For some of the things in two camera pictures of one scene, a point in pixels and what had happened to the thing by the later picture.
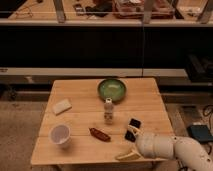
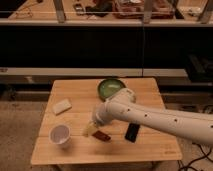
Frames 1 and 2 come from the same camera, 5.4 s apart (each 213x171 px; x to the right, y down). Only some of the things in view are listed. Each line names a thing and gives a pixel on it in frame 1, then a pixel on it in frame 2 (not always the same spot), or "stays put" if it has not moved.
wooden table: x=95 y=121 stays put
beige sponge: x=61 y=107 stays put
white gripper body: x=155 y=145 to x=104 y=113
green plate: x=112 y=88 stays put
